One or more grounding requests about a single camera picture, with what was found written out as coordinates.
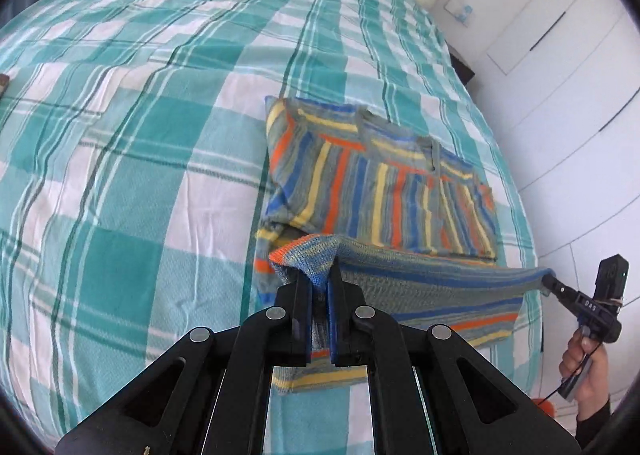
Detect striped knitted sweater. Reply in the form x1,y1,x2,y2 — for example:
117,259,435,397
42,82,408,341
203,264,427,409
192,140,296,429
254,97,544,393

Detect person's right forearm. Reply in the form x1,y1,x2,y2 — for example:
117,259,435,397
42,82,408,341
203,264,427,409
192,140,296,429
575,400,612,449

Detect person's right hand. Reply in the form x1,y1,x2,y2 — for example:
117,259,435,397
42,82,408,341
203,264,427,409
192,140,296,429
558,328,611,418

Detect red fluffy rug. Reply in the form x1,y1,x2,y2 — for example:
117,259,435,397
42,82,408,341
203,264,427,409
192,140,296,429
533,399,555,418

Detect white wardrobe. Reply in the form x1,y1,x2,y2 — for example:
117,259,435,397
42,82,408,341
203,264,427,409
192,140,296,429
470,0,640,386

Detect teal plaid bed cover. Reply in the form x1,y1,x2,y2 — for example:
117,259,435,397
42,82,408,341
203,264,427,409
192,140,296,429
1,0,536,449

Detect patterned cream cushion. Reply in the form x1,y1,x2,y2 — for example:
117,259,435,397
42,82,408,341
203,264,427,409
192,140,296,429
0,74,10,97

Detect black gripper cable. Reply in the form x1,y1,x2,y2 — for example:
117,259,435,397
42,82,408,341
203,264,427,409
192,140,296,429
537,339,604,405

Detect white wall outlet panel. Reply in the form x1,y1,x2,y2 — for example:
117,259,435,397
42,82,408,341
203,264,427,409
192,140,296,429
444,0,473,26

